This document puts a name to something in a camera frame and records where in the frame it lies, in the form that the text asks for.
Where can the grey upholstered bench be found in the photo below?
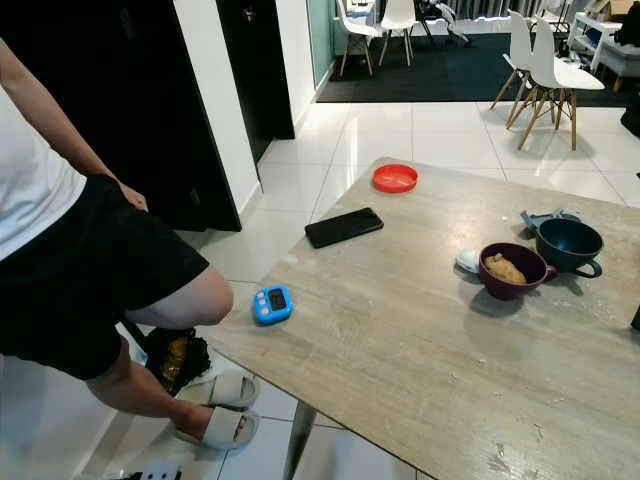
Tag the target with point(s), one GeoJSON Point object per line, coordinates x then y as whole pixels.
{"type": "Point", "coordinates": [620, 55]}

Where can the person in black shorts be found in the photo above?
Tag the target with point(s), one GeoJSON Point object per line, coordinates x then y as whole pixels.
{"type": "Point", "coordinates": [80, 280]}

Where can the blue digital timer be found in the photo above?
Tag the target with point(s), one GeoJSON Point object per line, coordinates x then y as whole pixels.
{"type": "Point", "coordinates": [273, 304]}

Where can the grey blue plastic object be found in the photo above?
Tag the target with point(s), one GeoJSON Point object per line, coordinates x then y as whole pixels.
{"type": "Point", "coordinates": [545, 217]}

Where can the large black carpet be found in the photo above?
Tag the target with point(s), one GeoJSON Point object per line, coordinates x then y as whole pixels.
{"type": "Point", "coordinates": [450, 75]}

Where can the black smartphone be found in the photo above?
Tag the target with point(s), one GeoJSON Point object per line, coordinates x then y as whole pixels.
{"type": "Point", "coordinates": [344, 227]}

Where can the white chair with wooden legs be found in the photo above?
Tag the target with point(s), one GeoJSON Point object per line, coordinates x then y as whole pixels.
{"type": "Point", "coordinates": [520, 50]}
{"type": "Point", "coordinates": [397, 15]}
{"type": "Point", "coordinates": [555, 70]}
{"type": "Point", "coordinates": [355, 20]}

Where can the dark green snack pouch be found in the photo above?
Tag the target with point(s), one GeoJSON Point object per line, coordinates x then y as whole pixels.
{"type": "Point", "coordinates": [637, 318]}

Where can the red round lid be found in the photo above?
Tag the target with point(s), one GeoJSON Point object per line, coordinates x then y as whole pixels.
{"type": "Point", "coordinates": [395, 178]}

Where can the brown bread piece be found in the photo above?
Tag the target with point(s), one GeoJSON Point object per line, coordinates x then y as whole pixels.
{"type": "Point", "coordinates": [505, 268]}

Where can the black backpack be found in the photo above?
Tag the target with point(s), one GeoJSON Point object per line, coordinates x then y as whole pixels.
{"type": "Point", "coordinates": [630, 25]}

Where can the person's hand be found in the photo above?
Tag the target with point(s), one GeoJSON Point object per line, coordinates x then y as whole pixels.
{"type": "Point", "coordinates": [136, 197]}

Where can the beige slipper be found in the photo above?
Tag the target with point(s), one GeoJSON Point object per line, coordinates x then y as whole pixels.
{"type": "Point", "coordinates": [225, 388]}
{"type": "Point", "coordinates": [225, 428]}

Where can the black plastic bag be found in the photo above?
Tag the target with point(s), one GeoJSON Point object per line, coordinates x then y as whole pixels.
{"type": "Point", "coordinates": [175, 355]}

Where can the small white lid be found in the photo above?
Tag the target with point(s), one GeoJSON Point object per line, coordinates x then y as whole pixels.
{"type": "Point", "coordinates": [467, 261]}

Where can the light wood dining table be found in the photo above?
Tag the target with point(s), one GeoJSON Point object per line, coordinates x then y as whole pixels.
{"type": "Point", "coordinates": [440, 330]}

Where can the person's bare forearm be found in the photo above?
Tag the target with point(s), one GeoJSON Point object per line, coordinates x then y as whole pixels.
{"type": "Point", "coordinates": [60, 110]}

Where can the black door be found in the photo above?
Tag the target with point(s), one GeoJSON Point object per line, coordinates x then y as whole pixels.
{"type": "Point", "coordinates": [255, 70]}
{"type": "Point", "coordinates": [150, 100]}

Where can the black storage box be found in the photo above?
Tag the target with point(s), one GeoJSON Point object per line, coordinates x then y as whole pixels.
{"type": "Point", "coordinates": [632, 115]}

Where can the dark blue soup mug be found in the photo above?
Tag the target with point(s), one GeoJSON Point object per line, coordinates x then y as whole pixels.
{"type": "Point", "coordinates": [570, 250]}

